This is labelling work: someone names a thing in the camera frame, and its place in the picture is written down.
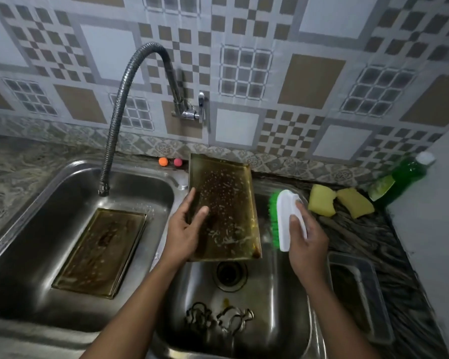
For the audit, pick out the person's left hand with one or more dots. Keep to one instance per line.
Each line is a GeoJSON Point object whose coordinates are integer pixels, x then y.
{"type": "Point", "coordinates": [181, 237]}

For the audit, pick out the person's right hand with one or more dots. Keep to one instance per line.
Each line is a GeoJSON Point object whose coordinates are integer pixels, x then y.
{"type": "Point", "coordinates": [308, 244]}

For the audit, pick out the person's left thumb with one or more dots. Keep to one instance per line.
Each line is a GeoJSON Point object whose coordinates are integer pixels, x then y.
{"type": "Point", "coordinates": [201, 219]}

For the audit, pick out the person's right thumb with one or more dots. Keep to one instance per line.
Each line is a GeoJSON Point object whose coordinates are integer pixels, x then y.
{"type": "Point", "coordinates": [298, 227]}

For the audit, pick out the white green bristle scrub brush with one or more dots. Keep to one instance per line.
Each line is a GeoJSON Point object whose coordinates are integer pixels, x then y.
{"type": "Point", "coordinates": [284, 220]}

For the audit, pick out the greasy rectangular baking tray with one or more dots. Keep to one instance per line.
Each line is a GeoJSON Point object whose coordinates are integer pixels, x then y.
{"type": "Point", "coordinates": [224, 209]}
{"type": "Point", "coordinates": [99, 252]}

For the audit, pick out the person's left forearm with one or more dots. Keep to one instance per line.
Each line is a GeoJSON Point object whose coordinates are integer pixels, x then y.
{"type": "Point", "coordinates": [134, 314]}

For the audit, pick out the person's right forearm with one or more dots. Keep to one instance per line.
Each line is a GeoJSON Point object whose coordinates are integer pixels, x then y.
{"type": "Point", "coordinates": [340, 321]}

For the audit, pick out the yellow sponge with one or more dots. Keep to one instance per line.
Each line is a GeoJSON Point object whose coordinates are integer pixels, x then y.
{"type": "Point", "coordinates": [321, 201]}
{"type": "Point", "coordinates": [355, 203]}

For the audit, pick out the pink ball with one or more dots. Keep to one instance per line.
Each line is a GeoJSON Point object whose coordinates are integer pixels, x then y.
{"type": "Point", "coordinates": [177, 162]}

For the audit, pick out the sink drain strainer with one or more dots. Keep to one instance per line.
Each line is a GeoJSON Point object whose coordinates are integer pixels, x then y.
{"type": "Point", "coordinates": [230, 274]}

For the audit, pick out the orange ball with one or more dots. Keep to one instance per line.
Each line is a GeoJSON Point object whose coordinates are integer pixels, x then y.
{"type": "Point", "coordinates": [163, 161]}

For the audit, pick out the clear plastic container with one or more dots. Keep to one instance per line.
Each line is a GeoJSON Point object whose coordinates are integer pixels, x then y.
{"type": "Point", "coordinates": [363, 295]}

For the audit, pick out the metal cookie cutter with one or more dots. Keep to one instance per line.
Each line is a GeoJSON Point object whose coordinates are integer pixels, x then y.
{"type": "Point", "coordinates": [199, 317]}
{"type": "Point", "coordinates": [235, 318]}

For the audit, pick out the green dish soap bottle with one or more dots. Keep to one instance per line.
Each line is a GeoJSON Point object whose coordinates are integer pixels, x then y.
{"type": "Point", "coordinates": [400, 175]}

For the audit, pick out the stainless steel double sink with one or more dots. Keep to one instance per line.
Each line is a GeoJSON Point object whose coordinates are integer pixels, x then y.
{"type": "Point", "coordinates": [97, 276]}

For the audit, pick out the flexible metal faucet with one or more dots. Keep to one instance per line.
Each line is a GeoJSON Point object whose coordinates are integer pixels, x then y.
{"type": "Point", "coordinates": [134, 93]}

